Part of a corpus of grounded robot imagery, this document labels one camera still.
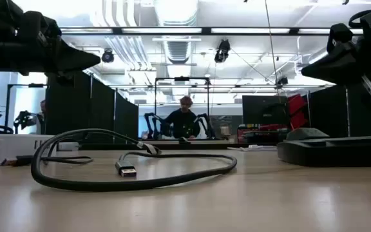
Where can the red tool cart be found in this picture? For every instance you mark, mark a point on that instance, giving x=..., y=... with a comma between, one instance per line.
x=259, y=133

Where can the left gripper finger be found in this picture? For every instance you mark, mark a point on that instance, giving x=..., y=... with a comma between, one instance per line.
x=76, y=58

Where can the black ceiling spotlight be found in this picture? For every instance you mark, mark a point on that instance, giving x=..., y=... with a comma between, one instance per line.
x=282, y=80
x=107, y=56
x=222, y=50

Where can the grey USB charging hub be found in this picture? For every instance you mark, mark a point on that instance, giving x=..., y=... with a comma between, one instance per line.
x=306, y=133

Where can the black power strip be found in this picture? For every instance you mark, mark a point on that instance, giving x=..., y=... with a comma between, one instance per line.
x=333, y=154

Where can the person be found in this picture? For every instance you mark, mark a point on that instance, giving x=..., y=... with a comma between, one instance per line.
x=182, y=124
x=42, y=112

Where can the black table edge rail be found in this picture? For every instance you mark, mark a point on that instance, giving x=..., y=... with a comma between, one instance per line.
x=205, y=146

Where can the red cabinet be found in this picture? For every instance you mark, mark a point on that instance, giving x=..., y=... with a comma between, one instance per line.
x=296, y=106

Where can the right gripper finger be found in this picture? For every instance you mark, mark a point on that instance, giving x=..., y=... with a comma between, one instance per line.
x=333, y=69

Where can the small black clamp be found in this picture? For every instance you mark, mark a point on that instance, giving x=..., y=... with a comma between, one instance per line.
x=184, y=140

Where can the black monitor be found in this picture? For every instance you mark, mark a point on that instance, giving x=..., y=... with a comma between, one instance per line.
x=262, y=109

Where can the small white plug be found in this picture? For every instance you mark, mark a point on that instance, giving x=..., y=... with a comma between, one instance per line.
x=69, y=146

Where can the small beige container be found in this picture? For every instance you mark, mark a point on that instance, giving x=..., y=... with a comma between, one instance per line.
x=225, y=130

